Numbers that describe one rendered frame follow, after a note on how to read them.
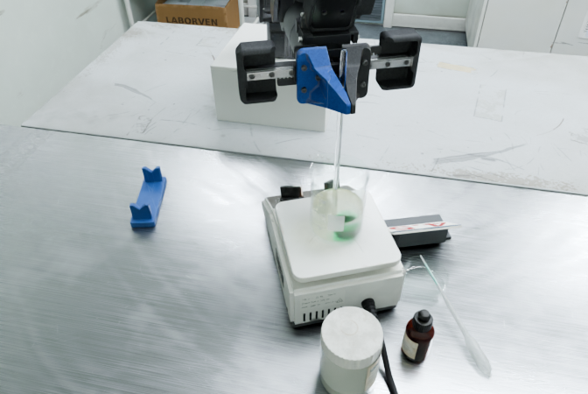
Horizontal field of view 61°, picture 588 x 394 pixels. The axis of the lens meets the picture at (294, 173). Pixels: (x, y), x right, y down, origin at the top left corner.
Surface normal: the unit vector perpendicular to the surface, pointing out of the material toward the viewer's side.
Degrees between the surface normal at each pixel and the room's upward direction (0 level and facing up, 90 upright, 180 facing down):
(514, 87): 0
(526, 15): 90
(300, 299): 90
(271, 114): 90
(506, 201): 0
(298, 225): 0
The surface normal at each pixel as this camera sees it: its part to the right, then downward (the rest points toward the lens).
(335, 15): 0.15, 0.86
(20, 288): -0.01, -0.77
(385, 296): 0.21, 0.62
